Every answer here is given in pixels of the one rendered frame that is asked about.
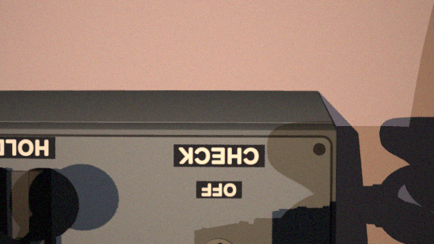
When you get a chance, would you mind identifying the dark grey wedge-shaped control console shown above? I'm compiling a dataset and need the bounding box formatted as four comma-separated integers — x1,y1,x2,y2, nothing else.
0,90,337,244

